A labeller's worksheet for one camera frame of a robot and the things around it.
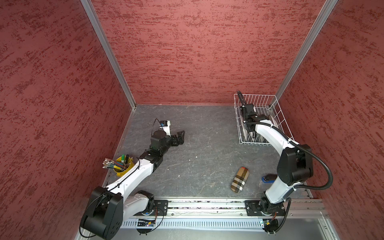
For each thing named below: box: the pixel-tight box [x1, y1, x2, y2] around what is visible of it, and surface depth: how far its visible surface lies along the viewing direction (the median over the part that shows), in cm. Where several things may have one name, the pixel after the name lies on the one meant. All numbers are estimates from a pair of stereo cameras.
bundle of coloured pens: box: [102, 154, 133, 170], surface depth 76 cm
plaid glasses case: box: [231, 166, 250, 193], surface depth 83 cm
